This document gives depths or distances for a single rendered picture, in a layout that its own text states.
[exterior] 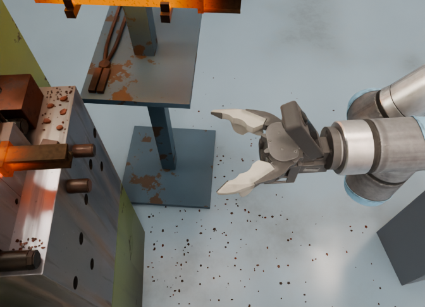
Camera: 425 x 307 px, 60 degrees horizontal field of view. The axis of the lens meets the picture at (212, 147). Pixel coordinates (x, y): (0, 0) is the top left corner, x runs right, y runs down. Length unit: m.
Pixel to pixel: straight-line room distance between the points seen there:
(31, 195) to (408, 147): 0.62
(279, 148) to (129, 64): 0.64
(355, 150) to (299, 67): 1.55
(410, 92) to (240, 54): 1.49
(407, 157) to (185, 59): 0.68
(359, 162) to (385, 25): 1.98
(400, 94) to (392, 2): 1.99
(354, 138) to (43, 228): 0.52
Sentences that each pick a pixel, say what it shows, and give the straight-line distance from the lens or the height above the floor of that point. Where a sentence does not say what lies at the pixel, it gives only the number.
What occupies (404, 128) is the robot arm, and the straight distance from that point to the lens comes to 0.65.
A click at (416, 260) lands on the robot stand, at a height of 0.18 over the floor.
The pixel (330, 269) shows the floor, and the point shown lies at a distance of 1.60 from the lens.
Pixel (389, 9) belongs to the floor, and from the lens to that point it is 2.67.
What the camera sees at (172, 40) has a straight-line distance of 1.16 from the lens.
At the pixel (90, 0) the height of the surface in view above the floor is 0.98.
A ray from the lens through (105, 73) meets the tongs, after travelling 1.08.
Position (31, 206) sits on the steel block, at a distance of 0.70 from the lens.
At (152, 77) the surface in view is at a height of 0.72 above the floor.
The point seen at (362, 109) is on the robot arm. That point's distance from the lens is 0.81.
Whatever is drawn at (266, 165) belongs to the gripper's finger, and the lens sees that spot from 0.56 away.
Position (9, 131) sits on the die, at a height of 0.99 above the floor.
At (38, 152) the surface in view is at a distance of 0.62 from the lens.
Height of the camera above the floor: 1.49
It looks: 58 degrees down
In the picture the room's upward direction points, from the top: straight up
